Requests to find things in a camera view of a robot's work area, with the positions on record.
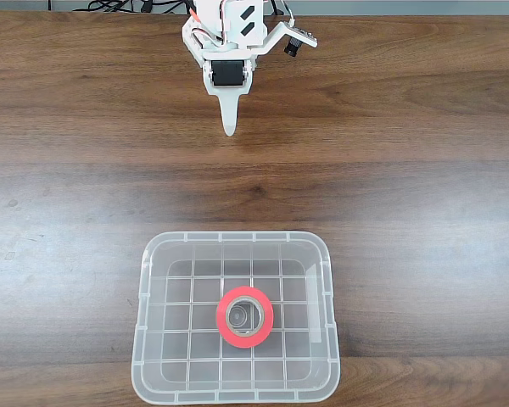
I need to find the red tape roll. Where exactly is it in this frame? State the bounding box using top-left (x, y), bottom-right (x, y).
top-left (215, 286), bottom-right (276, 349)

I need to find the clear plastic storage box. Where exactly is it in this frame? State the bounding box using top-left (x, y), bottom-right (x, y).
top-left (130, 230), bottom-right (341, 404)

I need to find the red white black servo wire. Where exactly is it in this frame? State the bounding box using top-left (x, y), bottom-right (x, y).
top-left (188, 0), bottom-right (235, 44)

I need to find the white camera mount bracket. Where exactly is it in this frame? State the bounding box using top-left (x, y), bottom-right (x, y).
top-left (254, 20), bottom-right (319, 55)

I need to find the black camera circuit board module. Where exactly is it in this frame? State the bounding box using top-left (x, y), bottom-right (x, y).
top-left (282, 19), bottom-right (320, 59)

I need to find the black camera cable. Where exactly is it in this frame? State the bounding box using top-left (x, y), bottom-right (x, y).
top-left (270, 0), bottom-right (297, 26)

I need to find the black cable bundle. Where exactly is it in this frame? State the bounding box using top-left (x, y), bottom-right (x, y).
top-left (87, 0), bottom-right (137, 13)
top-left (138, 0), bottom-right (194, 14)

